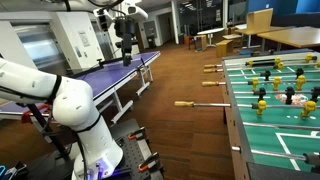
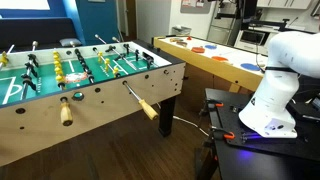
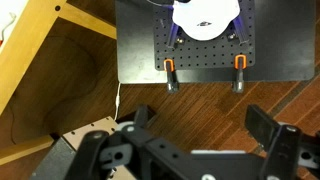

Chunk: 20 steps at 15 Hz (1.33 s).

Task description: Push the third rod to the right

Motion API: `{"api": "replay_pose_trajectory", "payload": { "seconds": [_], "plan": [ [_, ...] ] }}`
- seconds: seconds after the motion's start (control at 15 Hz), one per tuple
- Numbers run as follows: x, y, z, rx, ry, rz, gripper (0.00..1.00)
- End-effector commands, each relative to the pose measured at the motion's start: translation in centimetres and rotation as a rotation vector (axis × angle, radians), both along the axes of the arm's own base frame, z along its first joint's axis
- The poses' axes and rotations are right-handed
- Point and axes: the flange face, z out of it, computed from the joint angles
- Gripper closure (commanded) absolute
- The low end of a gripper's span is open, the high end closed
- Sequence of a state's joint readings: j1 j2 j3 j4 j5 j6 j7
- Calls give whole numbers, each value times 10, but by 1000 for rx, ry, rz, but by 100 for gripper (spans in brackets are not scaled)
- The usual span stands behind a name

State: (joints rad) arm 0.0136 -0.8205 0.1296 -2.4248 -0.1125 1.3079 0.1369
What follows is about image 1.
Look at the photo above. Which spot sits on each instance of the yellow midfield foosball rod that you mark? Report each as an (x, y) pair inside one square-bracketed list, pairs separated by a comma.
[(210, 84)]

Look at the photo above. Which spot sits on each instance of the black striker foosball rod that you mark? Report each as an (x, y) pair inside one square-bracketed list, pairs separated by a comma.
[(266, 74)]

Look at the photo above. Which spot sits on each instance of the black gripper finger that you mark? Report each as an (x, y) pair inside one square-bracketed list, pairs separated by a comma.
[(124, 53), (129, 53)]

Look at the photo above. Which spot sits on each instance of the black trash bin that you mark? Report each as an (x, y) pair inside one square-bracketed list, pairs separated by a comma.
[(151, 41)]

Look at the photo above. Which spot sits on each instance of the black robot cart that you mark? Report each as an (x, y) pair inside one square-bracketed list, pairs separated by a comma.
[(123, 126)]

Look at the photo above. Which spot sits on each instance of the blue ping pong table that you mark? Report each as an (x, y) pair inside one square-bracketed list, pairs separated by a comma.
[(106, 75)]

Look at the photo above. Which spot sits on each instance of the wooden table with board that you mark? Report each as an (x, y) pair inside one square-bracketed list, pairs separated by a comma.
[(246, 32)]

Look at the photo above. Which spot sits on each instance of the orange black clamp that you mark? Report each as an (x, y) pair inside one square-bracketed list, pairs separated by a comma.
[(136, 134), (148, 163)]

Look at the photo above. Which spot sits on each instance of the large wooden table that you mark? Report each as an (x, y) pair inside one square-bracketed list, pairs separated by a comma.
[(293, 36)]

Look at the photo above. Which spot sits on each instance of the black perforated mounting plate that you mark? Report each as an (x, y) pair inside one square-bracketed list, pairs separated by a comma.
[(140, 153)]

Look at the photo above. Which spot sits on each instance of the black defender foosball rod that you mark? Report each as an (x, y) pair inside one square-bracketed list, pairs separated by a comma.
[(273, 126)]

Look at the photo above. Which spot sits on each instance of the yellow goalkeeper foosball rod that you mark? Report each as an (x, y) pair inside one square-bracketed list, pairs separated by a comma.
[(210, 66)]

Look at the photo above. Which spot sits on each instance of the black midfield foosball rod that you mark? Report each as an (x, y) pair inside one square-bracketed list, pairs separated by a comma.
[(289, 93)]

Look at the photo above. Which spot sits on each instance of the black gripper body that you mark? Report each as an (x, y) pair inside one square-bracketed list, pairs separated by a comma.
[(125, 28)]

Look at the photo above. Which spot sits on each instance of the red clamp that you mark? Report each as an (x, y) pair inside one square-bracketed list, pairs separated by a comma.
[(33, 111)]

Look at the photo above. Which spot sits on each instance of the black ping pong net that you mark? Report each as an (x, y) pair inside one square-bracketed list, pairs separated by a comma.
[(110, 65)]

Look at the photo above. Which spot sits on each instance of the wooden bench box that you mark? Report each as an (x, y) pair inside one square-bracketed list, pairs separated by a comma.
[(201, 42)]

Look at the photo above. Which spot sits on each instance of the yellow defender foosball rod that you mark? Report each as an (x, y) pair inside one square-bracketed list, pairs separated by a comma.
[(210, 70)]

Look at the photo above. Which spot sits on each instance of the foosball table green field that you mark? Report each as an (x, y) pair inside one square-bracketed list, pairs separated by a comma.
[(283, 117)]

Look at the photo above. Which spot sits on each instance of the wooden cube stool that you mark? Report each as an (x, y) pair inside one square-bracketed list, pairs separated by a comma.
[(224, 48)]

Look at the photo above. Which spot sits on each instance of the black stand pole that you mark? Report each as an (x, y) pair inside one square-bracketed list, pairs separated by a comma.
[(46, 130)]

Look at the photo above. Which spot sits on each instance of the yellow striker foosball rod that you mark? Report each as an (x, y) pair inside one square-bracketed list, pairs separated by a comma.
[(213, 105)]

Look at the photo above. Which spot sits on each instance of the white paper notice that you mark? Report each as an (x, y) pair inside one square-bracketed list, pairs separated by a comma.
[(84, 39)]

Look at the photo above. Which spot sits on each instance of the black goalkeeper foosball rod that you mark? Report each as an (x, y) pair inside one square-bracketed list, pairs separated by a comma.
[(266, 154)]

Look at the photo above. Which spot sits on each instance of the white round table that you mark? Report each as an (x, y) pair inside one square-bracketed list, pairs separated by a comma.
[(210, 31)]

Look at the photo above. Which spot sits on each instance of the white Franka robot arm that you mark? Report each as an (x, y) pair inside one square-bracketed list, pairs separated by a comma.
[(76, 103)]

